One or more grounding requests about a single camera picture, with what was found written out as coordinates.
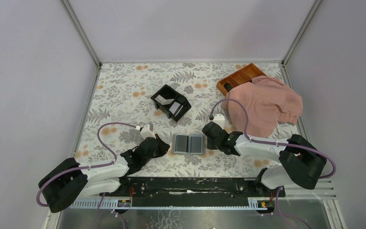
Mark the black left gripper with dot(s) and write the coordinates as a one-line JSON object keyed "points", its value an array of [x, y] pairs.
{"points": [[163, 148]]}

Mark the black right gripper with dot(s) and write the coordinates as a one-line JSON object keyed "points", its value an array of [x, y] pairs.
{"points": [[209, 146]]}

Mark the grey card stack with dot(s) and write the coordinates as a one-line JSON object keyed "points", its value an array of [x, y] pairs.
{"points": [[188, 144]]}

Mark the stack of cards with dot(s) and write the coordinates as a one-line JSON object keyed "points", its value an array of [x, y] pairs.
{"points": [[170, 106]]}

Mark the black card holder box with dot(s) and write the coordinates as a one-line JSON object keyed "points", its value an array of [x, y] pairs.
{"points": [[168, 92]]}

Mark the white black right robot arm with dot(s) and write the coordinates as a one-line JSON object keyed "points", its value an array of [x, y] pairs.
{"points": [[300, 162]]}

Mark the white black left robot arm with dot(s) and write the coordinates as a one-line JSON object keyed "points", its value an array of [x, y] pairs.
{"points": [[71, 180]]}

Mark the floral table mat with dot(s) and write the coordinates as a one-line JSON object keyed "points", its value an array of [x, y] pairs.
{"points": [[122, 98]]}

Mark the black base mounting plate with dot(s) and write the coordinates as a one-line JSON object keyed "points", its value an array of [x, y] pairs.
{"points": [[170, 187]]}

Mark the pink cloth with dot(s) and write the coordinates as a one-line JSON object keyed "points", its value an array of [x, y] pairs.
{"points": [[259, 106]]}

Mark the orange compartment tray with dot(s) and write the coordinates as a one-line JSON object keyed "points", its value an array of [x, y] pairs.
{"points": [[241, 76]]}

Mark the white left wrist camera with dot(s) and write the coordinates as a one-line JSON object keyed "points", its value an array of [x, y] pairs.
{"points": [[146, 131]]}

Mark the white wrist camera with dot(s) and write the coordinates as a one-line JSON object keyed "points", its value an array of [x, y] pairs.
{"points": [[146, 131], [219, 119]]}

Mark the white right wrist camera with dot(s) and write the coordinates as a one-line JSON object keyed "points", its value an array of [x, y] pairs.
{"points": [[219, 119]]}

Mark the white slotted cable duct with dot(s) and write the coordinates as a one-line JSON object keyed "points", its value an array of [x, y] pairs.
{"points": [[177, 203]]}

